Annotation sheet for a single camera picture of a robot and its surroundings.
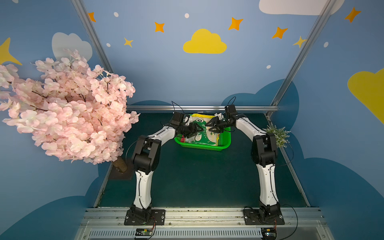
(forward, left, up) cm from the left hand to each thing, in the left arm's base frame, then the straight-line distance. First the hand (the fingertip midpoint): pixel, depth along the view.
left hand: (201, 129), depth 97 cm
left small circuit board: (-55, +28, -13) cm, 63 cm away
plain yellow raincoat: (+14, -1, -1) cm, 14 cm away
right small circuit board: (-54, -34, -14) cm, 66 cm away
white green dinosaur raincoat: (-3, -3, -4) cm, 6 cm away
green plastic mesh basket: (-2, -17, -10) cm, 20 cm away
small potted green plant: (-6, -49, +4) cm, 50 cm away
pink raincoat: (-3, +12, -7) cm, 14 cm away
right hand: (+3, -5, 0) cm, 6 cm away
